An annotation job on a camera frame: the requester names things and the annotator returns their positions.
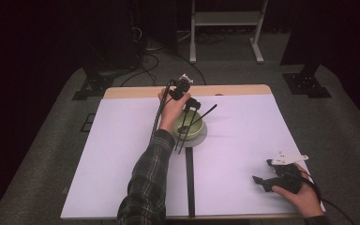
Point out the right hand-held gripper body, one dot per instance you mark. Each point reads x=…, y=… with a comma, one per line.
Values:
x=289, y=178

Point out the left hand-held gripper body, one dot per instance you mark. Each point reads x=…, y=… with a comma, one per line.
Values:
x=179, y=90

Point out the green bowl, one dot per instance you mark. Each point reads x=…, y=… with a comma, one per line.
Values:
x=197, y=131

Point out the person's left hand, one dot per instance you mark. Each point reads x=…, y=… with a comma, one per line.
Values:
x=172, y=112

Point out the person's right hand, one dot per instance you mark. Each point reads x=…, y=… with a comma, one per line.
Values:
x=307, y=200

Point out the black strip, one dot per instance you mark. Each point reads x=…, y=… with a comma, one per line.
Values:
x=189, y=181

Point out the black stand base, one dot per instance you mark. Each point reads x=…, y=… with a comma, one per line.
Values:
x=303, y=82
x=95, y=86

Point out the white metal stand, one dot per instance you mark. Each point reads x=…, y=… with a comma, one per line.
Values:
x=225, y=18

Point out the dark equipment cabinet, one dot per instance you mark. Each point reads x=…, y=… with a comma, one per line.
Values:
x=115, y=31

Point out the white table sheet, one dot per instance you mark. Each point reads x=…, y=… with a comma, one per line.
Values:
x=112, y=150

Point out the black floor frame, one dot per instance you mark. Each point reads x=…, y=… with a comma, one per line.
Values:
x=87, y=122

